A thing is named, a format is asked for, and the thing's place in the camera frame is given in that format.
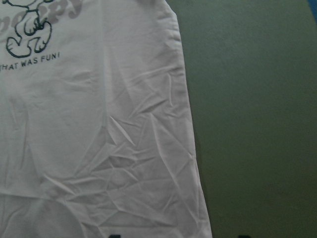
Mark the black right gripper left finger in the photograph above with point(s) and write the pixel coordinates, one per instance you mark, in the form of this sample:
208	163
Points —
115	236

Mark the pink Snoopy t-shirt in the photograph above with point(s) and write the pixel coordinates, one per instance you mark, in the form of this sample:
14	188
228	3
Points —
96	133

